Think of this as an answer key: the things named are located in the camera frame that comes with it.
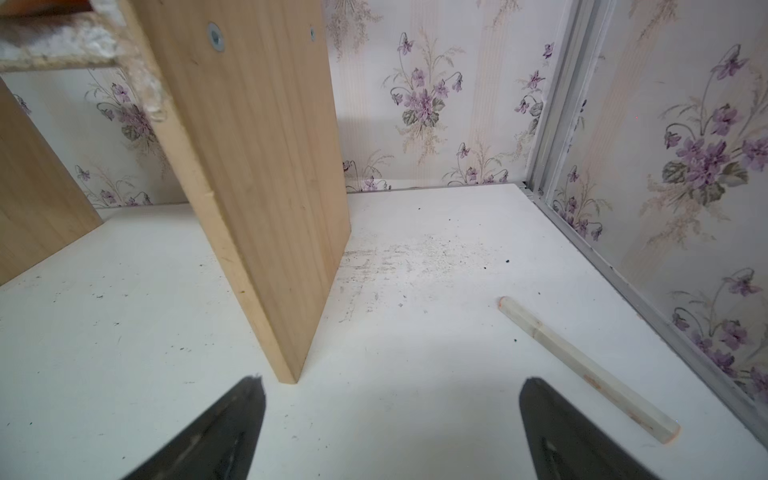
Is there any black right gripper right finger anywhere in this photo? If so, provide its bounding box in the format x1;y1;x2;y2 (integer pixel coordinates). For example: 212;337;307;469
519;377;656;480

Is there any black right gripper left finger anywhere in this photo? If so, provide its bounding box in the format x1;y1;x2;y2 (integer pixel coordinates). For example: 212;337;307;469
126;376;266;479

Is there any wooden two-tier shelf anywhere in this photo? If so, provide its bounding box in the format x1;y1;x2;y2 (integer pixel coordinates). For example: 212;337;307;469
1;1;350;384

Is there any white stick on table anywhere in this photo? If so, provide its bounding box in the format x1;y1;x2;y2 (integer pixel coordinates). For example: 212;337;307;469
498;296;681;444

